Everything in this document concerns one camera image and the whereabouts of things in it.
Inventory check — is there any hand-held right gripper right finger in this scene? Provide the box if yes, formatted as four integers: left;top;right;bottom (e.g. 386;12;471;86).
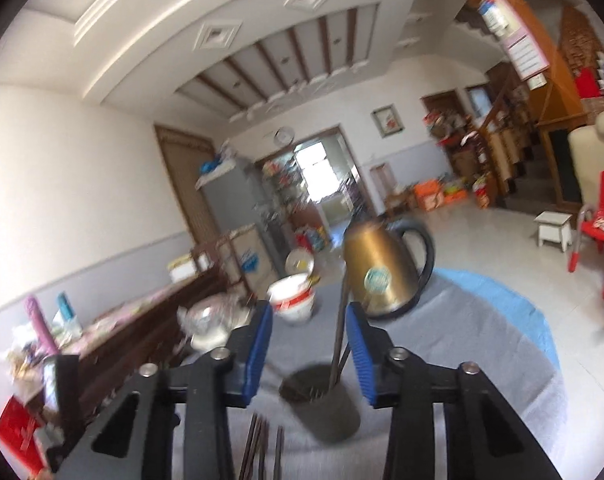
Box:
345;301;565;480

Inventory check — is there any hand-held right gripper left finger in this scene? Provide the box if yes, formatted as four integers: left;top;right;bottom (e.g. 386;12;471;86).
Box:
44;301;274;480

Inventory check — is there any dark grey utensil holder cup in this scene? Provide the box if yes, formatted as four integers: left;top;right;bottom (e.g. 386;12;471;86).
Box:
279;365;361;445

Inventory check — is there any clear plastic bag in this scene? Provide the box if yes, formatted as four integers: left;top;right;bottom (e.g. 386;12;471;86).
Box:
182;294;244;343

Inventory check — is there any pink thermos bottle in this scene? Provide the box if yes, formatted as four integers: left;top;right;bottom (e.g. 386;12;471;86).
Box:
24;296;59;356

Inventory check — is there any red gift box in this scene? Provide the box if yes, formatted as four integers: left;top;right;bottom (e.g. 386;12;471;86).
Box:
0;395;43;466

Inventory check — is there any teal thermos bottle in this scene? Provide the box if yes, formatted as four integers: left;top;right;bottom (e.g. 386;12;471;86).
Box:
57;291;78;323

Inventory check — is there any dark wooden sideboard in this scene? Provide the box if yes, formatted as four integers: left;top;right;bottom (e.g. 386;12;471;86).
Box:
12;260;233;411

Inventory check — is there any grey tablecloth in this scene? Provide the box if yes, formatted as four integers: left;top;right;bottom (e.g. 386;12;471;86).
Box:
172;267;568;480

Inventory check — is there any checked floral table cover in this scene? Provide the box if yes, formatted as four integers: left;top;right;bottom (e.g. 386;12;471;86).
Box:
57;280;203;356

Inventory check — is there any gold electric kettle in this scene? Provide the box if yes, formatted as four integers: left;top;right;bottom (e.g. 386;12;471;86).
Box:
343;217;437;322

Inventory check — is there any white printed cabinet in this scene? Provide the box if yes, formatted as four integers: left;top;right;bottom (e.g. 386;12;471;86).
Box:
227;225;269;291

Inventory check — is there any small white appliance box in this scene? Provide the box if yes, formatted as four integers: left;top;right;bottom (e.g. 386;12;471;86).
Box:
168;255;198;281

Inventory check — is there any blue table cover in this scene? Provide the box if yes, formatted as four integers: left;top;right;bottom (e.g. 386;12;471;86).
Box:
434;267;562;376

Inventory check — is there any grey refrigerator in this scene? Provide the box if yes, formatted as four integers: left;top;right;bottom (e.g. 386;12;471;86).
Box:
197;157;283;261

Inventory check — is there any wooden dining chair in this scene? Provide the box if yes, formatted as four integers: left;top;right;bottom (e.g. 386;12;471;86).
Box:
369;162;403;211

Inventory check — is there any orange cardboard box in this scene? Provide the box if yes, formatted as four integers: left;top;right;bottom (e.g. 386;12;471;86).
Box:
414;180;445;209

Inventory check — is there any brown wooden door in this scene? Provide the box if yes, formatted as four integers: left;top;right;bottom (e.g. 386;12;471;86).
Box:
154;125;223;261

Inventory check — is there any small white stool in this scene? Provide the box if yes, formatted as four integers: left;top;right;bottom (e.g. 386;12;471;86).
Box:
534;211;574;253

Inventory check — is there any wooden staircase railing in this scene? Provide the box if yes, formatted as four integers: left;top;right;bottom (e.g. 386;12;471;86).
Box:
477;75;543;201

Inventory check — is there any beige upholstered chair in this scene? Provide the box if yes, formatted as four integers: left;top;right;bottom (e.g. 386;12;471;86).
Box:
568;109;604;211

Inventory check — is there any framed wall picture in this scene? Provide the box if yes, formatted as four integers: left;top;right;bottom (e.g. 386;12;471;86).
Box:
372;105;399;138

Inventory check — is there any pink wall calendar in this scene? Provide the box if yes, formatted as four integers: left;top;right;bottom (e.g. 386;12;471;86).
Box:
477;0;553;81

